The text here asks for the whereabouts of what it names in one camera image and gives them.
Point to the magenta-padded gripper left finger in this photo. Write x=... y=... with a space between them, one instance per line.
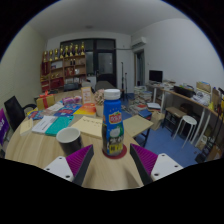
x=78 y=160

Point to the black computer monitor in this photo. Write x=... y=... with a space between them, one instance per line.
x=156 y=76

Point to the orange booklet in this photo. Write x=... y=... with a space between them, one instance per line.
x=86 y=109

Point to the flat round red coaster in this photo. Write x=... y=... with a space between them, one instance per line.
x=124 y=153

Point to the yellow gift box red ribbon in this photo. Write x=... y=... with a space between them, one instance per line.
x=45 y=101

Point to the piles of books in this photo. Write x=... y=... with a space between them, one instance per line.
x=141 y=98

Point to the black office chair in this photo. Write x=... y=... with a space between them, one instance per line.
x=13 y=111

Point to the square wooden stool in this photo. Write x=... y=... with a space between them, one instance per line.
x=137 y=125

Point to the white round stool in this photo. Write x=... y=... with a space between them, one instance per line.
x=189 y=120

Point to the white booklet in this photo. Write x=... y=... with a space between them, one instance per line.
x=43 y=124

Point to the wooden shelf unit with trophies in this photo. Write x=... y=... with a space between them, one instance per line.
x=63 y=70

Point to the long wooden side desk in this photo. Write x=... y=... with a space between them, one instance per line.
x=186 y=99

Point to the pink package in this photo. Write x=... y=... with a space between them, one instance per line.
x=71 y=100

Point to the brown cardboard box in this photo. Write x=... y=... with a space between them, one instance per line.
x=157 y=120

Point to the black mug white inside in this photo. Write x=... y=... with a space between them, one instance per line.
x=68 y=140

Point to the teal book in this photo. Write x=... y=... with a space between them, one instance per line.
x=59 y=125

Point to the potted pink flowers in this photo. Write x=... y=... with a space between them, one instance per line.
x=99 y=98

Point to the white wall air conditioner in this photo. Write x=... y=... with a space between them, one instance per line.
x=138 y=42

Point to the dark glass double door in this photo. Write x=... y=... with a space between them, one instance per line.
x=105 y=63

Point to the small kraft cardboard box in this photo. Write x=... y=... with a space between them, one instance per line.
x=86 y=95

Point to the beige notebook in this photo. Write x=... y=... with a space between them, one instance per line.
x=26 y=127

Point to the blue drink bottle white cap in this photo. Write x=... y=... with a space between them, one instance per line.
x=112 y=126

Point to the beige paper envelope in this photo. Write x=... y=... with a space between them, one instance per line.
x=86 y=126

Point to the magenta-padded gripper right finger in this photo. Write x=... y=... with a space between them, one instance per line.
x=146 y=158

